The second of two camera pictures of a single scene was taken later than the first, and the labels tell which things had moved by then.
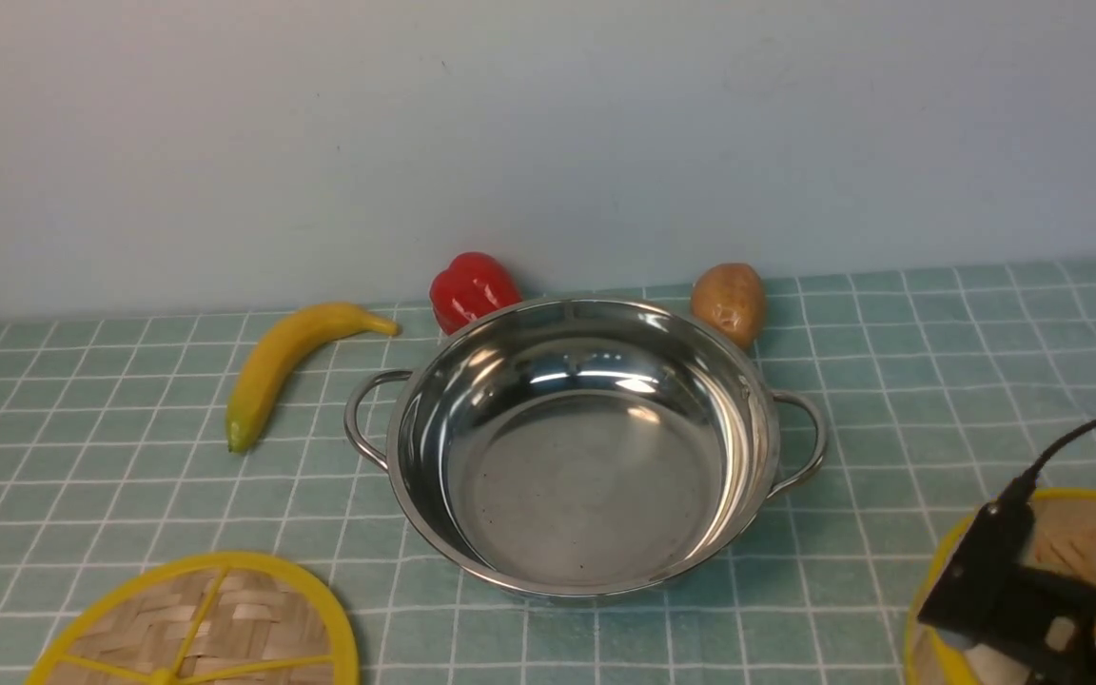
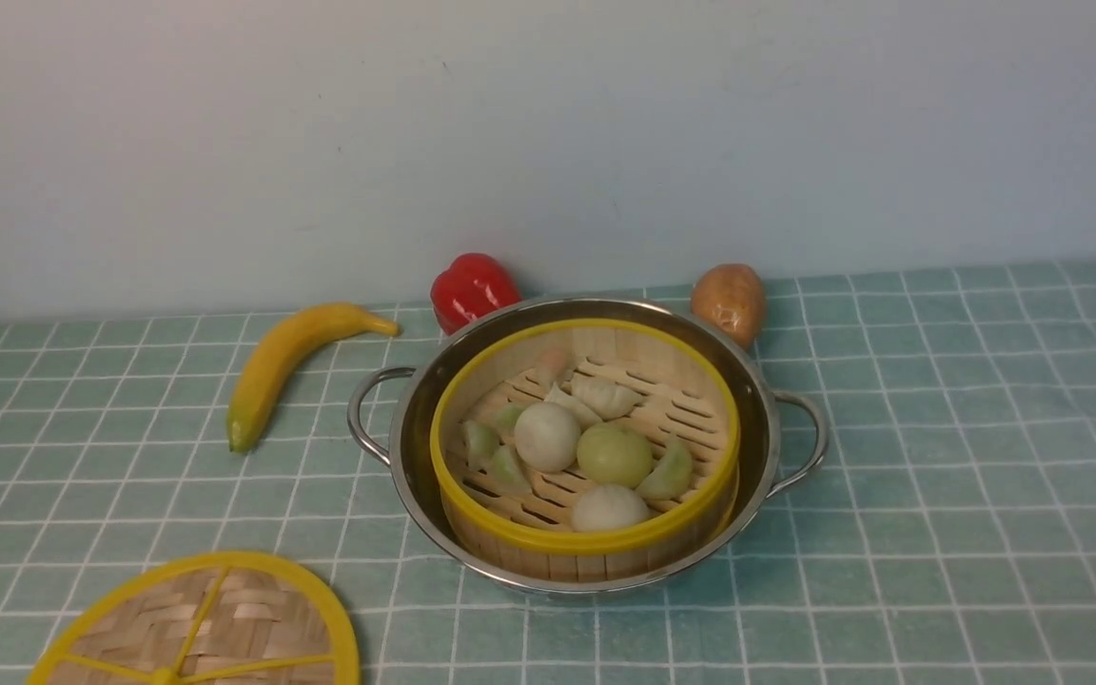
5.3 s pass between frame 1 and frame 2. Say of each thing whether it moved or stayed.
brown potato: stayed
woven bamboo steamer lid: stayed
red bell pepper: stayed
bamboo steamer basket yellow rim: moved
